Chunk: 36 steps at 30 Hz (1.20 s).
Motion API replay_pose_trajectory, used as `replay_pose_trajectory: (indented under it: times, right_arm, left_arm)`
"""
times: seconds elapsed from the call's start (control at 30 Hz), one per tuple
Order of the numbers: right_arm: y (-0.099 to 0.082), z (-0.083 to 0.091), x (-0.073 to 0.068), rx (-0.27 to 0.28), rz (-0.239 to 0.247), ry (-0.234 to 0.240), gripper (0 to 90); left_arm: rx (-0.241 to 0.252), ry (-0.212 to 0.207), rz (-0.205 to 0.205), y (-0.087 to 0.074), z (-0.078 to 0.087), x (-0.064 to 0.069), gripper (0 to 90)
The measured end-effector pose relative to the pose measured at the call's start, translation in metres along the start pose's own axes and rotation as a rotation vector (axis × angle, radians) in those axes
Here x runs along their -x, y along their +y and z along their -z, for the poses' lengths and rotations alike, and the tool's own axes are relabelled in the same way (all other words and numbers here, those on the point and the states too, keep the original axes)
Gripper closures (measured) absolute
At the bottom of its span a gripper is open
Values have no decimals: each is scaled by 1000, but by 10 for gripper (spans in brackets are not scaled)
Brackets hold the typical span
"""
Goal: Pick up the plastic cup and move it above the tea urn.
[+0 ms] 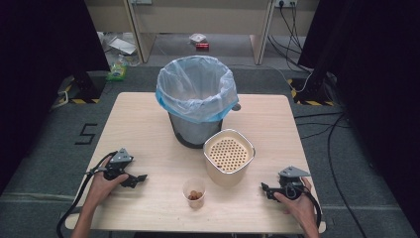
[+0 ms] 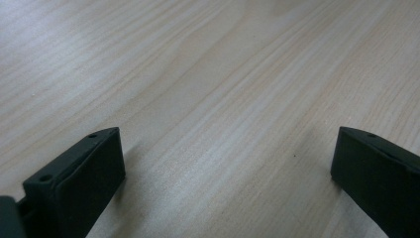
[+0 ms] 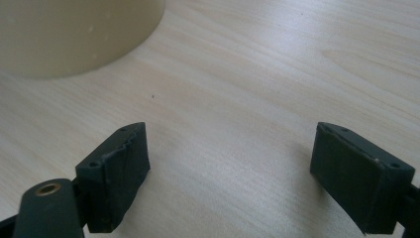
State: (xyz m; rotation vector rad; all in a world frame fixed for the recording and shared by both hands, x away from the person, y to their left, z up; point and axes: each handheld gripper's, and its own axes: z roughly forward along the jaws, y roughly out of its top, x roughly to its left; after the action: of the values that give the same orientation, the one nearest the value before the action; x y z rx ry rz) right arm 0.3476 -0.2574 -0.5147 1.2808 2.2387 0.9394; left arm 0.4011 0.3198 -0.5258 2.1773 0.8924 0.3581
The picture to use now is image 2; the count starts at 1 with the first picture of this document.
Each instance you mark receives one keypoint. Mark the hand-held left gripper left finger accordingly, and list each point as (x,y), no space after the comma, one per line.
(79,185)

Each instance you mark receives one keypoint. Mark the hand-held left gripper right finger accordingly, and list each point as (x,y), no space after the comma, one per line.
(376,175)

